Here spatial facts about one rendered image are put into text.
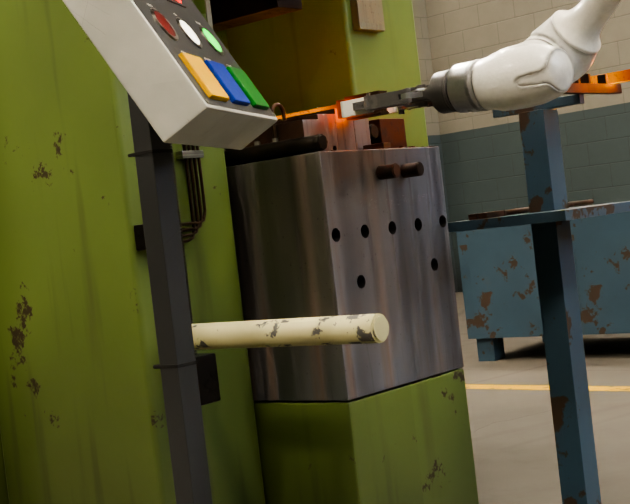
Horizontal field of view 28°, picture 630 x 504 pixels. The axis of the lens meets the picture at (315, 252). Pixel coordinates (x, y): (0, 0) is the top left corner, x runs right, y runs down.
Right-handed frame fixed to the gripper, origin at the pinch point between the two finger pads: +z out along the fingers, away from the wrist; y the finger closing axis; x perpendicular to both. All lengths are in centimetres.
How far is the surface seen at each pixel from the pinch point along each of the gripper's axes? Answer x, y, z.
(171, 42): 6, -66, -17
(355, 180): -13.5, -6.7, -0.6
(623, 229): -39, 349, 120
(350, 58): 13.3, 22.8, 19.6
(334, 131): -3.7, -3.6, 5.4
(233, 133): -6, -50, -12
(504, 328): -82, 349, 190
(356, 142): -5.9, 2.8, 5.4
